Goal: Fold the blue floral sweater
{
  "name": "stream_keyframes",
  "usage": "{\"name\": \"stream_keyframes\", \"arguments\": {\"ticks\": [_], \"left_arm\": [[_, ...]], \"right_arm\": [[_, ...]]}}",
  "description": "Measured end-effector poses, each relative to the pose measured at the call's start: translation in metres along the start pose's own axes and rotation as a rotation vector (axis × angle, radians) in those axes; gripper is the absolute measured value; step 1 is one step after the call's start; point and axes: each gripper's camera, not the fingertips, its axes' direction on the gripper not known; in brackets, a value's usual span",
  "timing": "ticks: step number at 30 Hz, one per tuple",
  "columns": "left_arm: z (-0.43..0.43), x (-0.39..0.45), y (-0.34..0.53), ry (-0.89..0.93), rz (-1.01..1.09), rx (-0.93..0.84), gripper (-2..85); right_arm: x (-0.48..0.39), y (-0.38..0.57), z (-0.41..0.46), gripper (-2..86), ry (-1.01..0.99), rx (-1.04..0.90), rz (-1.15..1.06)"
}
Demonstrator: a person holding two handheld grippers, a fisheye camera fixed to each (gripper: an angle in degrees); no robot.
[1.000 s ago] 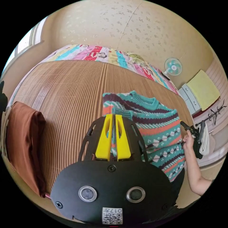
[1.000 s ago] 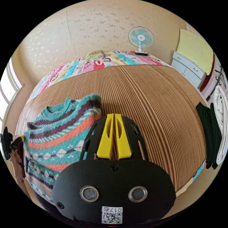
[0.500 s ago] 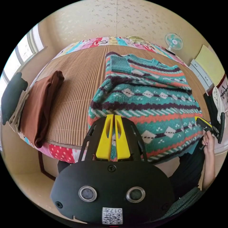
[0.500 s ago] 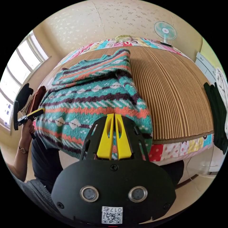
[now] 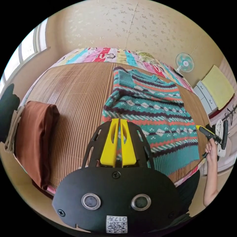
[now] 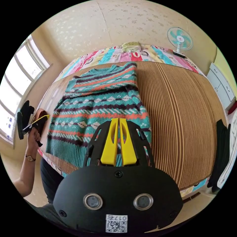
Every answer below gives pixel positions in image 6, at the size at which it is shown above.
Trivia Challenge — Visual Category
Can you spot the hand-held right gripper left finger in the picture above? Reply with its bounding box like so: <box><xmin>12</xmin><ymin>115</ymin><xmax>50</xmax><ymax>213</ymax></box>
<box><xmin>100</xmin><ymin>118</ymin><xmax>119</xmax><ymax>165</ymax></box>

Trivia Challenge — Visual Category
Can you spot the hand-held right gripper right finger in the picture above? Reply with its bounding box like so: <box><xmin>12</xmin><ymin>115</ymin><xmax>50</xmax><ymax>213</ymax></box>
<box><xmin>119</xmin><ymin>118</ymin><xmax>140</xmax><ymax>166</ymax></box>

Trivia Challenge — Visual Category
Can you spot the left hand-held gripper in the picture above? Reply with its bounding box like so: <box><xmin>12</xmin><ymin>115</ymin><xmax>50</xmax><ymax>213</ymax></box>
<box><xmin>20</xmin><ymin>100</ymin><xmax>50</xmax><ymax>147</ymax></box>

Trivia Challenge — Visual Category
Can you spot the person's left forearm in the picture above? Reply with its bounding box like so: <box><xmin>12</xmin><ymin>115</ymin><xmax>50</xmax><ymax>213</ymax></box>
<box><xmin>12</xmin><ymin>154</ymin><xmax>37</xmax><ymax>197</ymax></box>

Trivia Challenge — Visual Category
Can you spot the teal patterned knit sweater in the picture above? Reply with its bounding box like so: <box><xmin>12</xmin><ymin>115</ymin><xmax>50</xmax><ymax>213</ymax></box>
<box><xmin>45</xmin><ymin>62</ymin><xmax>153</xmax><ymax>168</ymax></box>

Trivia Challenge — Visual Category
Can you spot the person's left hand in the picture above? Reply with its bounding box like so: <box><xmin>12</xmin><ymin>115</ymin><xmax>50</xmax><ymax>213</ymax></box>
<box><xmin>27</xmin><ymin>127</ymin><xmax>44</xmax><ymax>158</ymax></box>

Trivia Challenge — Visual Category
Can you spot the window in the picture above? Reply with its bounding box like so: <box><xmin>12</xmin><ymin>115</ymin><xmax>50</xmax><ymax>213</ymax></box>
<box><xmin>0</xmin><ymin>34</ymin><xmax>53</xmax><ymax>149</ymax></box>

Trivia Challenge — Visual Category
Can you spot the bed with woven mat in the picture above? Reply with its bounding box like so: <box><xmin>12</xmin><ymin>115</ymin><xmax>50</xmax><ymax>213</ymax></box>
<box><xmin>36</xmin><ymin>44</ymin><xmax>228</xmax><ymax>198</ymax></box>

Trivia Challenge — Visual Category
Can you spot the person's body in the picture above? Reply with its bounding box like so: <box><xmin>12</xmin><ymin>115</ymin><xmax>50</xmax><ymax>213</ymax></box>
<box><xmin>24</xmin><ymin>157</ymin><xmax>74</xmax><ymax>225</ymax></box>

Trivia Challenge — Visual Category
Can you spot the pile of clothes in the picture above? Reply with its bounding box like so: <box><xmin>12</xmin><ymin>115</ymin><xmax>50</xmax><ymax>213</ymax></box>
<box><xmin>207</xmin><ymin>111</ymin><xmax>237</xmax><ymax>193</ymax></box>

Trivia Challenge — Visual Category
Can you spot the green patterned pillow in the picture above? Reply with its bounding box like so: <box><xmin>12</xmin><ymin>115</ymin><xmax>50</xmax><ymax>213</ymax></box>
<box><xmin>120</xmin><ymin>41</ymin><xmax>142</xmax><ymax>52</ymax></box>

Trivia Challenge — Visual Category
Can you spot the white cupboard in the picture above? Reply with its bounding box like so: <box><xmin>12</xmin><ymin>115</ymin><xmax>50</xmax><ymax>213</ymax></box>
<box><xmin>206</xmin><ymin>62</ymin><xmax>237</xmax><ymax>110</ymax></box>

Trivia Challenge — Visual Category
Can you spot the teal table fan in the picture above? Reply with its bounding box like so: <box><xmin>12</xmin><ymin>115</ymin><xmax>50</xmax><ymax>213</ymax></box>
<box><xmin>167</xmin><ymin>27</ymin><xmax>193</xmax><ymax>59</ymax></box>

